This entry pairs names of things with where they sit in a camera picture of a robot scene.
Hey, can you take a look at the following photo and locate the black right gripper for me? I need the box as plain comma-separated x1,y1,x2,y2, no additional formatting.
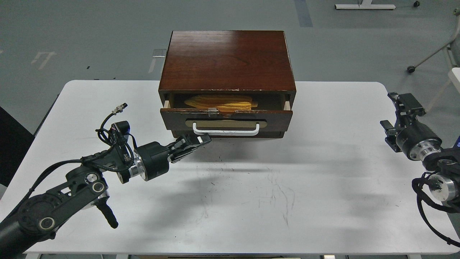
380,92,442,161

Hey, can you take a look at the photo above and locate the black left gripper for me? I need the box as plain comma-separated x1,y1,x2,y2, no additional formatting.
138,134,212,181

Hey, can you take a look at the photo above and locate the wooden drawer with white handle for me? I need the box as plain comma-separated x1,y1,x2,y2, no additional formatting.
160,108,293,139

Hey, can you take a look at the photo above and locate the yellow corn cob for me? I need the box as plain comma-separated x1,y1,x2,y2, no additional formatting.
184,95,258,113

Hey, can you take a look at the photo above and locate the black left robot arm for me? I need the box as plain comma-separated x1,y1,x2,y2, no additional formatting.
0,103,211,259

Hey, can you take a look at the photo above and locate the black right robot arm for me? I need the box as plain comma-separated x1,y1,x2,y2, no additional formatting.
380,92,460,246

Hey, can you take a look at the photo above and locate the dark wooden cabinet box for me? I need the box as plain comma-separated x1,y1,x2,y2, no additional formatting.
159,31,297,138

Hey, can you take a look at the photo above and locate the white stand base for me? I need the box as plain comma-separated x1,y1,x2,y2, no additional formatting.
335,0,396,10

